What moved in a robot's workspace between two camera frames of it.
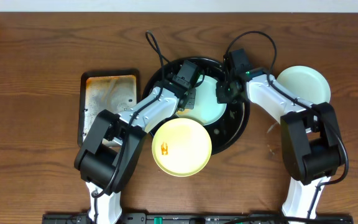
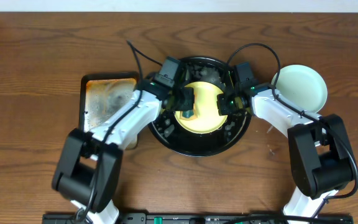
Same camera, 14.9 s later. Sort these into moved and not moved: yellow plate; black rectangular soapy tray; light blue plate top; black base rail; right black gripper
Moved: right black gripper; yellow plate
Not moved: black rectangular soapy tray; light blue plate top; black base rail
